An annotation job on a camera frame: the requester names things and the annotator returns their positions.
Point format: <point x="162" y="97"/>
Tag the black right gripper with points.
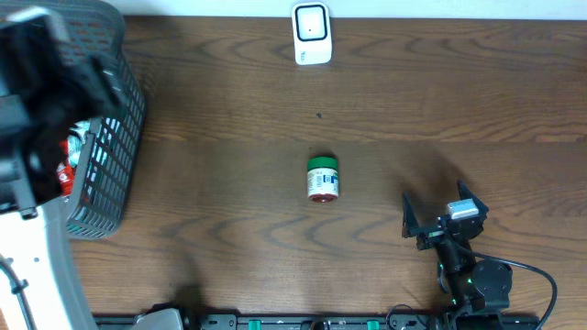
<point x="431" y="237"/>

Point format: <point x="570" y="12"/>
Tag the green-lid white jar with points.
<point x="322" y="179"/>

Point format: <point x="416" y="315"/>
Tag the red snack packet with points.
<point x="65" y="171"/>

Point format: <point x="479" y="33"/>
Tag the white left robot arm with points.
<point x="71" y="120"/>

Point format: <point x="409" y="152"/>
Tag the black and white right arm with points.
<point x="479" y="287"/>

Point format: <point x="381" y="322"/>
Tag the grey plastic mesh basket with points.
<point x="96" y="204"/>

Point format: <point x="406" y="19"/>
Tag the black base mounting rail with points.
<point x="397" y="321"/>

